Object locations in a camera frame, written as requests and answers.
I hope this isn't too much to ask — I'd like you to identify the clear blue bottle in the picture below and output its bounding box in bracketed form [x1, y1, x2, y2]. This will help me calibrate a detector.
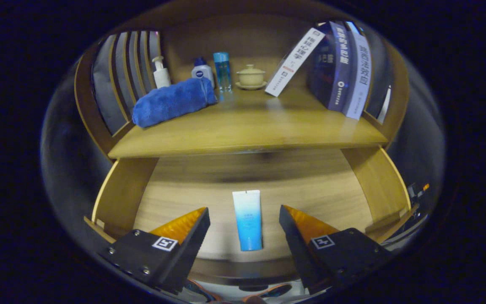
[213, 52, 232, 93]

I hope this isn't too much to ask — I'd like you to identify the white bottle with blue cap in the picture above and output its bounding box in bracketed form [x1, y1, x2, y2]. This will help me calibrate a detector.
[191, 57, 215, 88]

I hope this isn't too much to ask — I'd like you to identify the black equipment with orange part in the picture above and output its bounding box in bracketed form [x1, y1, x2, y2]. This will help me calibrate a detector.
[408, 182, 431, 212]

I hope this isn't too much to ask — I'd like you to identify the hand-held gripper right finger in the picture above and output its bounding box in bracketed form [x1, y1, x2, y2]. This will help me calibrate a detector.
[279, 205, 395, 295]

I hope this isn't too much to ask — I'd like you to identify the black backdrop cloth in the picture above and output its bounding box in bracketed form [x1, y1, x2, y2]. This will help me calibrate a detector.
[40, 32, 445, 254]

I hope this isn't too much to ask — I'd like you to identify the orange blue sneaker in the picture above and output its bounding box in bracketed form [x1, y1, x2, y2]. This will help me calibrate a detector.
[264, 284, 293, 299]
[184, 279, 222, 302]

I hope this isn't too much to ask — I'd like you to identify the dark blue book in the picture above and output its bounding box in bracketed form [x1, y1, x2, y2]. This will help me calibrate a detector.
[308, 21, 355, 112]

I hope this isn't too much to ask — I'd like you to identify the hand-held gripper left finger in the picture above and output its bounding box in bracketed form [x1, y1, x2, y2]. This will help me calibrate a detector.
[97, 207, 211, 295]

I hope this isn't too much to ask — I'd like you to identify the white pump bottle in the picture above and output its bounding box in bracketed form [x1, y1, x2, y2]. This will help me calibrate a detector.
[151, 56, 172, 89]

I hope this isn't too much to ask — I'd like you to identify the blue folded towel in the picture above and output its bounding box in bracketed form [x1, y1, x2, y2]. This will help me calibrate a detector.
[132, 77, 218, 128]

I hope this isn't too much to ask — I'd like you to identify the wooden countertop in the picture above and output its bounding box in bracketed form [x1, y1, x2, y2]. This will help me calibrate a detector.
[108, 84, 389, 159]

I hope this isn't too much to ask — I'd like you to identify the white book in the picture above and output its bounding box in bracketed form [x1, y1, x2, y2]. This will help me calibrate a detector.
[265, 28, 326, 98]

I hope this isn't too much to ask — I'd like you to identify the light purple book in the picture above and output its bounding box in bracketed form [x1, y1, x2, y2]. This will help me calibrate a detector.
[342, 21, 373, 120]

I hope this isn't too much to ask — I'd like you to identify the blue white gradient tube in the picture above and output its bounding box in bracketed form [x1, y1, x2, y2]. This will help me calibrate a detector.
[232, 190, 263, 252]

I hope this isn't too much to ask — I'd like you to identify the wooden drawer with black knob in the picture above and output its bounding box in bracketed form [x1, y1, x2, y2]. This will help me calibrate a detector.
[84, 146, 420, 288]

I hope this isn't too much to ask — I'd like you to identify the beige lidded teacup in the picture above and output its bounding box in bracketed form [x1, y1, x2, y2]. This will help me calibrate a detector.
[235, 64, 267, 90]

